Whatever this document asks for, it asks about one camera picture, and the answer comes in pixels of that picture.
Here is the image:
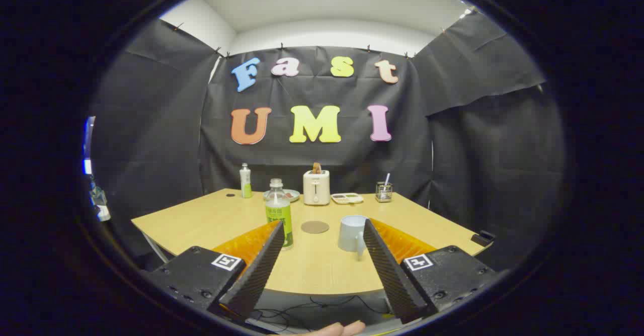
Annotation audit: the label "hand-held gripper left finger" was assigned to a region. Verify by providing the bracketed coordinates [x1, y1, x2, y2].
[146, 219, 286, 321]

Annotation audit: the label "black backdrop cloth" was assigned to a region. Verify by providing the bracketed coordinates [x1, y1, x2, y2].
[88, 12, 567, 271]

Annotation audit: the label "green label juice bottle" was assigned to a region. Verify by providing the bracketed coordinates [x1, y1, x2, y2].
[265, 179, 294, 250]

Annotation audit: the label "wooden table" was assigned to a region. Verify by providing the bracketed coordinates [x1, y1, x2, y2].
[131, 189, 486, 295]

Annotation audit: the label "small white green bottle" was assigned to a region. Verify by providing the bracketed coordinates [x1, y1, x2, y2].
[239, 163, 253, 199]

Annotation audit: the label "black cables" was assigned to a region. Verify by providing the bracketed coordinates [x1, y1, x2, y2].
[252, 296, 388, 332]

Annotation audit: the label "round plate with food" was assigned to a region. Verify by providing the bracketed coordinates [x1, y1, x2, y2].
[263, 189, 301, 203]

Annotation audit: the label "cream toaster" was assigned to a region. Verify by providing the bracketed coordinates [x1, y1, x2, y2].
[303, 170, 331, 206]

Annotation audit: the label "blue and white clutter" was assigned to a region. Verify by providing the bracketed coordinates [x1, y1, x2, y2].
[83, 116, 111, 222]

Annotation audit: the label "light blue cup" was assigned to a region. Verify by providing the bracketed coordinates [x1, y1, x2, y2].
[338, 215, 369, 261]

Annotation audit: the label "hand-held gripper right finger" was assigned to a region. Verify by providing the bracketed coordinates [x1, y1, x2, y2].
[363, 218, 499, 325]

